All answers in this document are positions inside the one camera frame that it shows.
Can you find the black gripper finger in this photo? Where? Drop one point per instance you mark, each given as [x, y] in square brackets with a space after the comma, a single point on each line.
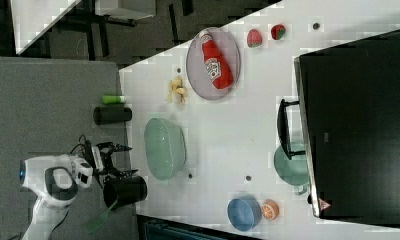
[115, 173]
[112, 148]

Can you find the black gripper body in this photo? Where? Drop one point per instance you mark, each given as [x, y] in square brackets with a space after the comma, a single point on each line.
[102, 157]

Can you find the green strainer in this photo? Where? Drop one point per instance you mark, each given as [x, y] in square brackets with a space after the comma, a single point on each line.
[165, 148]

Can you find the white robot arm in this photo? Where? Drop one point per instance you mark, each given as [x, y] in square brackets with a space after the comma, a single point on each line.
[56, 181]

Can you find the black cup holder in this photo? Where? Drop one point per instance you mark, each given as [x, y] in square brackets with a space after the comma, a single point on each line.
[119, 192]

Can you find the black cylinder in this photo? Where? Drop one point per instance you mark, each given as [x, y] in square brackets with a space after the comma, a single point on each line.
[111, 115]

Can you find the green marker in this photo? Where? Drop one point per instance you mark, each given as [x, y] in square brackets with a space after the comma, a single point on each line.
[113, 99]

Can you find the green spatula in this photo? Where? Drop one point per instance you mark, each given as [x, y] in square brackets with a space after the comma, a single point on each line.
[96, 222]

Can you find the peeled banana toy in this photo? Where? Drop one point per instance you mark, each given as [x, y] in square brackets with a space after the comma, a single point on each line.
[176, 91]

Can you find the grey round plate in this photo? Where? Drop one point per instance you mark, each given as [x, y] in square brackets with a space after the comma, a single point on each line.
[196, 70]

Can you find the red ketchup bottle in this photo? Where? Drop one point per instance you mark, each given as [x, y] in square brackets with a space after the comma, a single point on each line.
[216, 65]

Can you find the blue bowl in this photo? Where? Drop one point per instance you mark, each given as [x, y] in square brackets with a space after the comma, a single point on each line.
[244, 213]

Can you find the orange slice toy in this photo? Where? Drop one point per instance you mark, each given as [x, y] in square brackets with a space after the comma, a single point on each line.
[270, 210]

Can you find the green cup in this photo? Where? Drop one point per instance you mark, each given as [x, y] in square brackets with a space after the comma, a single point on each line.
[293, 171]

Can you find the pink strawberry toy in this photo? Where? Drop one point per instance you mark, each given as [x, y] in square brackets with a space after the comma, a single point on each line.
[254, 38]

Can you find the dark red strawberry toy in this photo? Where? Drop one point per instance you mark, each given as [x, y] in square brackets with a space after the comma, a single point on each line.
[278, 31]

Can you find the black toaster oven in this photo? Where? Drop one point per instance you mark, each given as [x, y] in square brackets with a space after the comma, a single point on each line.
[349, 101]

